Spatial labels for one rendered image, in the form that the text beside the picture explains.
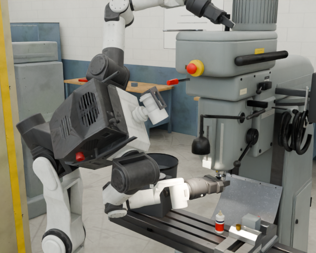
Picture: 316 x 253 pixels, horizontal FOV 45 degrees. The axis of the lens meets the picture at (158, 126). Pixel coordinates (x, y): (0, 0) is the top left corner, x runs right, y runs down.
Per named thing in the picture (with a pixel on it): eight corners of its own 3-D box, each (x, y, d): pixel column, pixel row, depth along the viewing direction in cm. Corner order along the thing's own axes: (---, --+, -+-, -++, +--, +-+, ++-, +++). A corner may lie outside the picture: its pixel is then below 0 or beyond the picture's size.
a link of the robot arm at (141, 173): (116, 199, 135) (132, 185, 125) (107, 176, 137) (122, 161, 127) (142, 191, 142) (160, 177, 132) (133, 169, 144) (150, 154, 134)
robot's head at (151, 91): (145, 118, 140) (159, 110, 134) (134, 98, 139) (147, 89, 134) (155, 112, 144) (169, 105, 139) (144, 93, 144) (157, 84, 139)
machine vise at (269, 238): (243, 276, 148) (244, 251, 145) (210, 261, 157) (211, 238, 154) (279, 239, 173) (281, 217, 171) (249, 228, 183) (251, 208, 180)
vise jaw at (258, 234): (255, 246, 155) (255, 237, 154) (228, 236, 163) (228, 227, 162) (261, 240, 160) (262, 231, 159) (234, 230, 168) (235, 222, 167)
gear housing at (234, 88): (237, 102, 143) (239, 76, 141) (183, 95, 158) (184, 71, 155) (271, 91, 169) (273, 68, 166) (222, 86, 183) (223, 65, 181)
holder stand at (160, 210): (162, 218, 192) (162, 181, 187) (125, 209, 202) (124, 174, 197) (172, 208, 203) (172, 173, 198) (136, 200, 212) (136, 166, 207)
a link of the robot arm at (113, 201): (96, 218, 152) (118, 199, 135) (94, 187, 158) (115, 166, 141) (122, 218, 157) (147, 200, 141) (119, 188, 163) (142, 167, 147)
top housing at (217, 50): (228, 79, 133) (230, 31, 129) (168, 73, 148) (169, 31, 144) (278, 68, 169) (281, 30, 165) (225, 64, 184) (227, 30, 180)
